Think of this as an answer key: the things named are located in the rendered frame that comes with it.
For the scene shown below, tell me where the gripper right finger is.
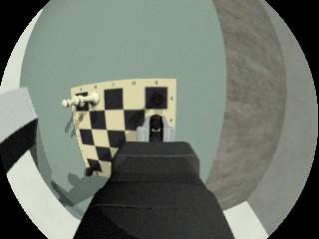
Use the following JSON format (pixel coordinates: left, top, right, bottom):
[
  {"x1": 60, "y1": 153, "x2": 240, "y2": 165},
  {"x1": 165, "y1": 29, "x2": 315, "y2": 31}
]
[{"x1": 159, "y1": 116, "x2": 174, "y2": 141}]

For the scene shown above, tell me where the black and cream chessboard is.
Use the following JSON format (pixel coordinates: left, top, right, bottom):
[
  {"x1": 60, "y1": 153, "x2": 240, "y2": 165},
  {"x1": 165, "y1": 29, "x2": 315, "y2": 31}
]
[{"x1": 71, "y1": 79, "x2": 176, "y2": 177}]

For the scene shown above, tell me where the white chess king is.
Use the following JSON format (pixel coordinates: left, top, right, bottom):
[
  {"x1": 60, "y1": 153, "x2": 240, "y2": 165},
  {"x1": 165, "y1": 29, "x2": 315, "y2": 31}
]
[{"x1": 71, "y1": 92, "x2": 100, "y2": 106}]

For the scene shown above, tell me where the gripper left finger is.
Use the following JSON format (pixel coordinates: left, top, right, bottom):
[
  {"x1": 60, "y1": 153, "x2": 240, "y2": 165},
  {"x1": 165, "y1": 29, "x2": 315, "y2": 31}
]
[{"x1": 137, "y1": 116, "x2": 153, "y2": 141}]

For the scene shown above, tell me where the white queen chess piece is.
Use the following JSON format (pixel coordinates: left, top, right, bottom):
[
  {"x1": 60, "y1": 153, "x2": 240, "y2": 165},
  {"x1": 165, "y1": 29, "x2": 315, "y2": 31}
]
[{"x1": 62, "y1": 100, "x2": 85, "y2": 109}]

